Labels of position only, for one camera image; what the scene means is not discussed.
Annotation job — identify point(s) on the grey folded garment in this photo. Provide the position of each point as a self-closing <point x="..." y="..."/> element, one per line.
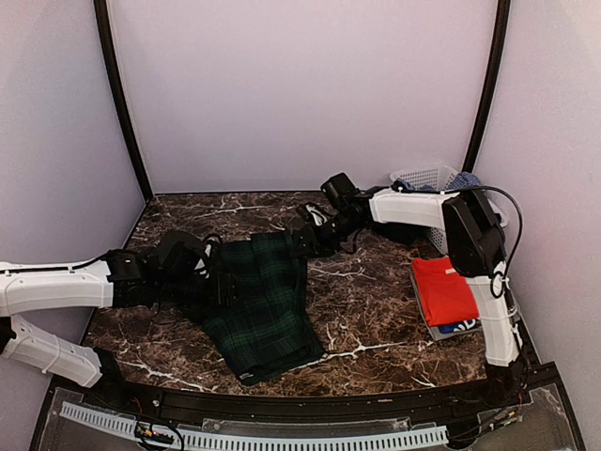
<point x="433" y="330"/>

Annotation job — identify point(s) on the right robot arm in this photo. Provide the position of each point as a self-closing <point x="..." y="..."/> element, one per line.
<point x="475" y="243"/>

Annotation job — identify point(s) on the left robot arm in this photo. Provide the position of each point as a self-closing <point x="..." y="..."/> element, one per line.
<point x="190" y="278"/>

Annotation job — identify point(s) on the black garment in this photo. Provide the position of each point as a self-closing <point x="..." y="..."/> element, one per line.
<point x="398" y="233"/>

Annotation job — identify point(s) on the white slotted cable duct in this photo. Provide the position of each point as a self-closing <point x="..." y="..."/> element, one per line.
<point x="126" y="427"/>

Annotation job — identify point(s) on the right black frame post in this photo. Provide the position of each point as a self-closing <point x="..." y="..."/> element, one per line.
<point x="489" y="84"/>

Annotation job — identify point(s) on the blue printed t-shirt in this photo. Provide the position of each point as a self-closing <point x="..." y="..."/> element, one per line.
<point x="460" y="326"/>

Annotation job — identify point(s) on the red t-shirt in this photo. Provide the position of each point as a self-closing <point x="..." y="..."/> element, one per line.
<point x="445" y="295"/>

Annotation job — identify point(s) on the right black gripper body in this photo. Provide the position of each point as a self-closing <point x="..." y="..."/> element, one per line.
<point x="328" y="241"/>

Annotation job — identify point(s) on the black front rail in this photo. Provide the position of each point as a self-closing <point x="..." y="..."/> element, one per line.
<point x="449" y="404"/>

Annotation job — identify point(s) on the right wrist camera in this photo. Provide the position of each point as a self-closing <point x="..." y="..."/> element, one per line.
<point x="339" y="190"/>

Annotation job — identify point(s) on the blue checkered shirt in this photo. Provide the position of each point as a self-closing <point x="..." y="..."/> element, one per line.
<point x="461" y="181"/>

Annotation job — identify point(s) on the white laundry basket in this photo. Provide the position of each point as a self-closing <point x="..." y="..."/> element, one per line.
<point x="439" y="177"/>

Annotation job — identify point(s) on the dark green plaid garment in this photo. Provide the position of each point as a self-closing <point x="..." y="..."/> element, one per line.
<point x="266" y="331"/>

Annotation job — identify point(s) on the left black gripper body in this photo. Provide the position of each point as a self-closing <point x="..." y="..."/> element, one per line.
<point x="193" y="298"/>

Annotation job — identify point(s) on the left black frame post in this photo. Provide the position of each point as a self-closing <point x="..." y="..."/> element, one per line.
<point x="108" y="49"/>

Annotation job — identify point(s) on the black frame post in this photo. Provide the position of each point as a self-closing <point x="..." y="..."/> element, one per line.
<point x="108" y="49"/>
<point x="489" y="84"/>

